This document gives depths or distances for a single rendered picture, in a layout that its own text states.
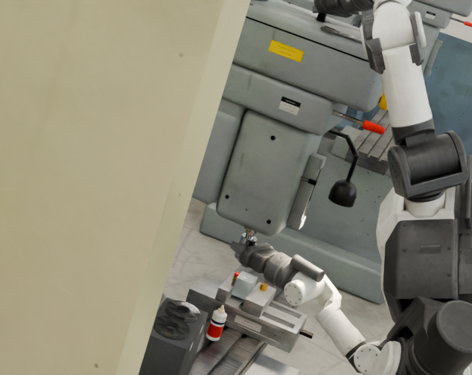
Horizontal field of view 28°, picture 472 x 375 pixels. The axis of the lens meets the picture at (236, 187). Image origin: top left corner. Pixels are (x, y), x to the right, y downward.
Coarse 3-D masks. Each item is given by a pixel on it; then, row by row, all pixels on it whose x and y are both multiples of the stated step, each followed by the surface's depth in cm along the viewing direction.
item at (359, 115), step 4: (348, 112) 889; (360, 112) 822; (368, 112) 886; (372, 112) 884; (352, 116) 880; (356, 116) 824; (360, 116) 822; (368, 116) 887; (344, 120) 857; (364, 120) 880; (368, 120) 887; (340, 124) 837; (344, 124) 841; (348, 124) 846; (352, 124) 850; (356, 124) 826; (356, 128) 826
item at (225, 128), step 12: (216, 120) 244; (228, 120) 243; (216, 132) 245; (228, 132) 244; (216, 144) 246; (228, 144) 245; (204, 156) 248; (216, 156) 247; (228, 156) 248; (204, 168) 249; (216, 168) 248; (204, 180) 250; (216, 180) 249; (204, 192) 250; (216, 192) 251
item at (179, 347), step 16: (176, 304) 240; (192, 304) 243; (160, 320) 231; (176, 320) 233; (192, 320) 236; (160, 336) 226; (176, 336) 226; (192, 336) 230; (160, 352) 226; (176, 352) 225; (192, 352) 239; (144, 368) 228; (160, 368) 227; (176, 368) 226
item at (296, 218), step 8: (312, 160) 249; (320, 160) 248; (312, 168) 249; (320, 168) 249; (304, 176) 250; (312, 176) 250; (304, 184) 251; (304, 192) 251; (312, 192) 252; (296, 200) 253; (304, 200) 252; (296, 208) 253; (304, 208) 253; (296, 216) 254; (304, 216) 255; (288, 224) 255; (296, 224) 254
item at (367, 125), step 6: (336, 114) 235; (342, 114) 234; (348, 120) 234; (354, 120) 233; (360, 120) 234; (366, 120) 233; (366, 126) 232; (372, 126) 232; (378, 126) 232; (378, 132) 232
